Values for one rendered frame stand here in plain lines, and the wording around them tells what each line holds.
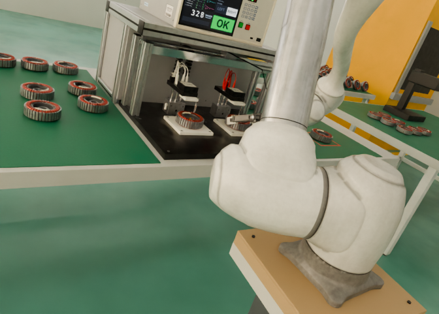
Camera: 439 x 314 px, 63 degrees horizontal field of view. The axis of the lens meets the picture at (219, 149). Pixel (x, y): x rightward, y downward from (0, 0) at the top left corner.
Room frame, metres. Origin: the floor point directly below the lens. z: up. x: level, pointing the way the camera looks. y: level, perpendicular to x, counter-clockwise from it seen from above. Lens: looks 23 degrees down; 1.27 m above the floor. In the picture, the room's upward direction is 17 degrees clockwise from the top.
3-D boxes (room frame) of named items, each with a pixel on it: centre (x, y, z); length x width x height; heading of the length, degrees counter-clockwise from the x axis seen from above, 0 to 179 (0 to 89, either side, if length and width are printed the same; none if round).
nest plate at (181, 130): (1.32, 0.15, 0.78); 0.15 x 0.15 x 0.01; 39
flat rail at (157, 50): (1.48, 0.12, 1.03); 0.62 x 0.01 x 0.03; 129
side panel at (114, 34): (1.50, 0.56, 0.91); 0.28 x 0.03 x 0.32; 39
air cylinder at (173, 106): (1.44, 0.24, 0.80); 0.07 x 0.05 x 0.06; 129
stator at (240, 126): (1.48, -0.04, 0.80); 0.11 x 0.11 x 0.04
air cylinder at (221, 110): (1.59, 0.05, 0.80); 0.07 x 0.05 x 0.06; 129
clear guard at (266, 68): (1.53, -0.09, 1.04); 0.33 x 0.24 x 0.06; 39
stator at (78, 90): (1.39, 0.62, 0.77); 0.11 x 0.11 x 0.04
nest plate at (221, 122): (1.48, -0.04, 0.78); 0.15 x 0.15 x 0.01; 39
